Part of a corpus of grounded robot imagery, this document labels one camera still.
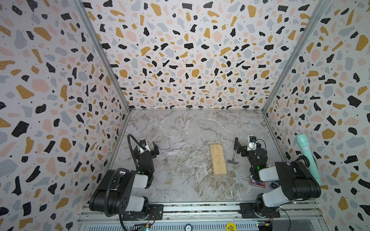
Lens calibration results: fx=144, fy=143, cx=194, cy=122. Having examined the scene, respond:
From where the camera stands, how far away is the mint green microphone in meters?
0.64

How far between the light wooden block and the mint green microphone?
409 mm

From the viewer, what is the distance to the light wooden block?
0.87 meters
